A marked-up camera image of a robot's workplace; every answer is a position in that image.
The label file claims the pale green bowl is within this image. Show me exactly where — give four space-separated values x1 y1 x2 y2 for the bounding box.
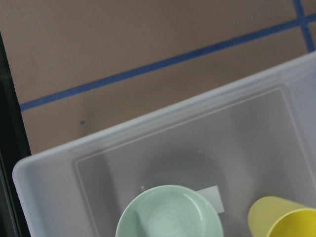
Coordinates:
115 185 224 237

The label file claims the yellow plastic cup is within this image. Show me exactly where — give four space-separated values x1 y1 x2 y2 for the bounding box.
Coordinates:
247 196 316 237

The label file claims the clear plastic storage box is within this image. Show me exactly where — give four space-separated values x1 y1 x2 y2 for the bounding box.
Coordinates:
12 53 316 237

